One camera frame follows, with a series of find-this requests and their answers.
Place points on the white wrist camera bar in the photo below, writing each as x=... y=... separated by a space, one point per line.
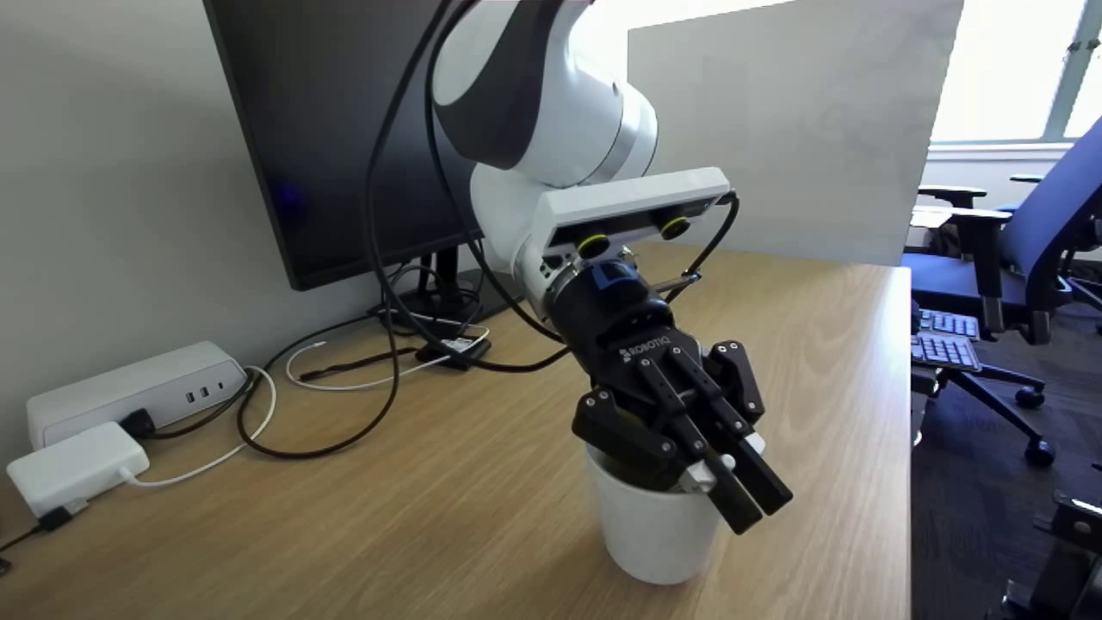
x=586 y=219

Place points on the blue office chair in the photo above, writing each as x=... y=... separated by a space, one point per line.
x=1005 y=275

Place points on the white power strip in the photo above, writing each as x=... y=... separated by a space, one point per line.
x=165 y=389

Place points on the white partition panel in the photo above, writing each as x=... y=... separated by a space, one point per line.
x=818 y=113

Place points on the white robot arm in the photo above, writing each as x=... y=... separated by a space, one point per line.
x=562 y=176

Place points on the yellow mug white inside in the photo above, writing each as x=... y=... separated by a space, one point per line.
x=653 y=536

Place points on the black adapter with cables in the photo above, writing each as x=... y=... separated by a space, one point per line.
x=457 y=354

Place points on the white power adapter box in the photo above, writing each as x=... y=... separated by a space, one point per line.
x=77 y=471

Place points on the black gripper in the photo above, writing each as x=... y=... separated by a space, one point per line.
x=658 y=406

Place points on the black computer monitor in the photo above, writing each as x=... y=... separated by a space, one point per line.
x=353 y=175

